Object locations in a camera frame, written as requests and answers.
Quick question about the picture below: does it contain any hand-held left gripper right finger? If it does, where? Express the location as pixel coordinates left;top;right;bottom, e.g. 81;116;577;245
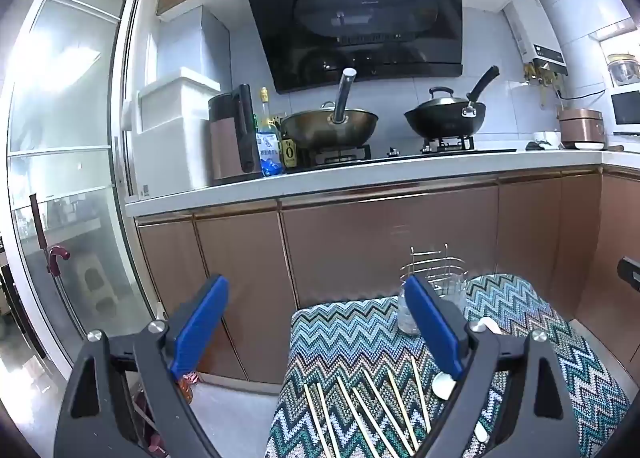
403;276;583;458

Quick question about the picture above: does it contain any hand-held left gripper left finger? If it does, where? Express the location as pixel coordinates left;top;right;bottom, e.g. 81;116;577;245
54;274;231;458

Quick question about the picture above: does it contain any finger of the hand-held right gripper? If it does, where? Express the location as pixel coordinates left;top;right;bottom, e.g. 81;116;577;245
616;256;640;289

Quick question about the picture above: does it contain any metal wire utensil holder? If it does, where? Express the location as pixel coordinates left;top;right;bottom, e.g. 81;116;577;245
398;244;469;336

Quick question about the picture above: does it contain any set of bamboo chopsticks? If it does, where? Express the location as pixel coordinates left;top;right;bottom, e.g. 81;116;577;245
303;355;432;458

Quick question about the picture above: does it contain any zigzag patterned cloth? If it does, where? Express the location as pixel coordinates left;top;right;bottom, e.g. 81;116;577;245
265;274;632;458

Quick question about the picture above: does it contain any grey plastic stool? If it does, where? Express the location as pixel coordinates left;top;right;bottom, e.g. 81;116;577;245
75;253;119;309

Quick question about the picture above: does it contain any brown kitchen base cabinet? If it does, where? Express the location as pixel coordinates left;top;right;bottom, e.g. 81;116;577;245
135;172;640;385

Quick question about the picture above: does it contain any brown rice cooker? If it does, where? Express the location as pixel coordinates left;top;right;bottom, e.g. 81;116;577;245
559;108;606;149

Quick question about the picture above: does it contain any white microwave oven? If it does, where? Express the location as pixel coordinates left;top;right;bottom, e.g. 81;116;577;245
610;90;640;135

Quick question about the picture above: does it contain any white stone countertop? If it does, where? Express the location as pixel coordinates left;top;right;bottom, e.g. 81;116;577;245
125;147;640;217

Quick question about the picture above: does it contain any blue and white salt bag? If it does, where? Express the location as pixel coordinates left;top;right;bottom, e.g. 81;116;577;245
256;130;285;176

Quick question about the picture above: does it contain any brown electric kettle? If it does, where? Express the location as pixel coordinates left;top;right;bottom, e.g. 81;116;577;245
208;84;262;185

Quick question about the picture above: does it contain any white plastic storage container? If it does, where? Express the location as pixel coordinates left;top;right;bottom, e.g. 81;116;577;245
131;66;222;199

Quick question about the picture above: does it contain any small dark sauce bottle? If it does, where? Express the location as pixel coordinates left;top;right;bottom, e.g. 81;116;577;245
280;135;300;173

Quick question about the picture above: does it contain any black gas stove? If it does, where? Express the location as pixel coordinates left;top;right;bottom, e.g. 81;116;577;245
295;135;518;171

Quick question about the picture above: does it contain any glass storage jar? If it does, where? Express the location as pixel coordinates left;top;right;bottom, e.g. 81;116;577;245
606;54;640;87

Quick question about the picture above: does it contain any black wok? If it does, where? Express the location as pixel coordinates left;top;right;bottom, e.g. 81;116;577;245
404;66;501;139

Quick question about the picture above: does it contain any tall yellow capped oil bottle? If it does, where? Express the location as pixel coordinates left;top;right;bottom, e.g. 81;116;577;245
257;86;274;133

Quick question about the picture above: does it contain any sliding glass door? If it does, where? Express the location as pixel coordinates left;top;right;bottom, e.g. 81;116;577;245
5;0;151;379

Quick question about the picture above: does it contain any metal wok lid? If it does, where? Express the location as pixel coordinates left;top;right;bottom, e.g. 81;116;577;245
414;86;469;111

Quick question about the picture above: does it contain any white water heater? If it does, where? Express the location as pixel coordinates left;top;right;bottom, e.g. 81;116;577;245
502;0;570;77

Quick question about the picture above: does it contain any black range hood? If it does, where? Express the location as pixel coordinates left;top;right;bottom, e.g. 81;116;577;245
241;0;463;94

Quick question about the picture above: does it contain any umbrella with red handle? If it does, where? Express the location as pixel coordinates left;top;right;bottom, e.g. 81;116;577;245
29;194;72;275

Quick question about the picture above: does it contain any steel wok with long handle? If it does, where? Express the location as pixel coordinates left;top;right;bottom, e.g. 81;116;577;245
280;68;379;149

